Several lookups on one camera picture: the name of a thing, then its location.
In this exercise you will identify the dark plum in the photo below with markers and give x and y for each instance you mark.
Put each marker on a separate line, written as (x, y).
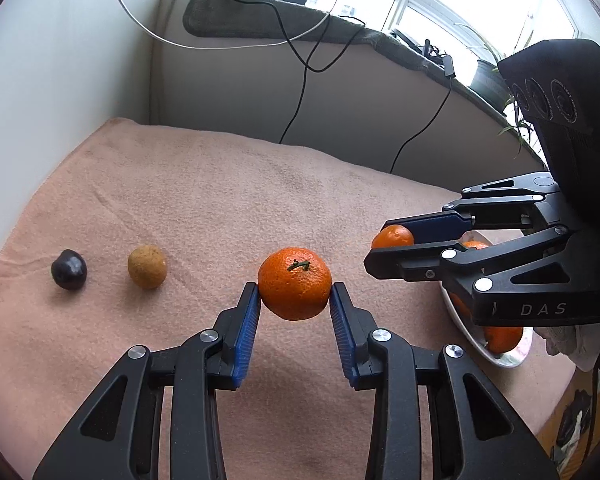
(69, 270)

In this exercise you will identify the grey towel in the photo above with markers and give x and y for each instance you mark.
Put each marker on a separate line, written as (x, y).
(240, 20)

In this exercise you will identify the mandarin with green stem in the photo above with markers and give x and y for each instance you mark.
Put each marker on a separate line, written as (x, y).
(294, 282)

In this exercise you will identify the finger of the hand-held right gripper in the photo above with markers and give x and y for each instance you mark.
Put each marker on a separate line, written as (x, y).
(440, 222)
(410, 262)

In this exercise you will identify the pink blanket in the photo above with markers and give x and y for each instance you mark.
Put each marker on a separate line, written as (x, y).
(205, 200)

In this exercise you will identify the large orange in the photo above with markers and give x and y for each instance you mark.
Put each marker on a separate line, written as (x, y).
(460, 302)

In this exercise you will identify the black power adapter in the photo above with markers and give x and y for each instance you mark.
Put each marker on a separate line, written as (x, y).
(449, 66)

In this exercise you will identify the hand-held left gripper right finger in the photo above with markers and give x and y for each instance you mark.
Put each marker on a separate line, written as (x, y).
(342, 335)

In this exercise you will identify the black gadget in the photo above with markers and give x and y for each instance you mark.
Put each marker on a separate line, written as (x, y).
(417, 45)

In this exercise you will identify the potted green plant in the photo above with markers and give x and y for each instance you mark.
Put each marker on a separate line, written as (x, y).
(487, 80)

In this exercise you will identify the brown round fruit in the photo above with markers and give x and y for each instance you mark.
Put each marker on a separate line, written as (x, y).
(147, 266)

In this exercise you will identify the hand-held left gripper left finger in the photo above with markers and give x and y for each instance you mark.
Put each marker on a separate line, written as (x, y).
(247, 330)

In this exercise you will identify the white cloth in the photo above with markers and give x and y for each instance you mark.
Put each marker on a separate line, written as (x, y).
(572, 345)

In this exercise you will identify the white bowl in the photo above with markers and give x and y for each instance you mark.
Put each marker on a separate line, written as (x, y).
(510, 357)

